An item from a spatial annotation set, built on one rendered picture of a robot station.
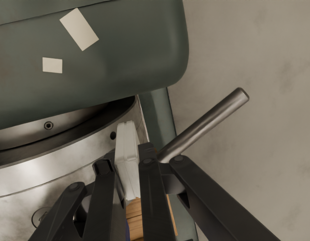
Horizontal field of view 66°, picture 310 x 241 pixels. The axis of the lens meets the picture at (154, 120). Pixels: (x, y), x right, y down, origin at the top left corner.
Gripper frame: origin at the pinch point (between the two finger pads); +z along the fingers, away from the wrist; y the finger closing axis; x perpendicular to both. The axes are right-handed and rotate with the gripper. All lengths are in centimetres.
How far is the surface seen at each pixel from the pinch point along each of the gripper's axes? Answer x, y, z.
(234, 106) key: 2.3, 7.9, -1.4
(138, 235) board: -50, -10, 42
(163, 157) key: -0.6, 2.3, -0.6
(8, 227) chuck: -9.0, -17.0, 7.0
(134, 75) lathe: 4.7, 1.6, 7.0
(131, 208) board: -39, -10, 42
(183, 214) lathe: -80, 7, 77
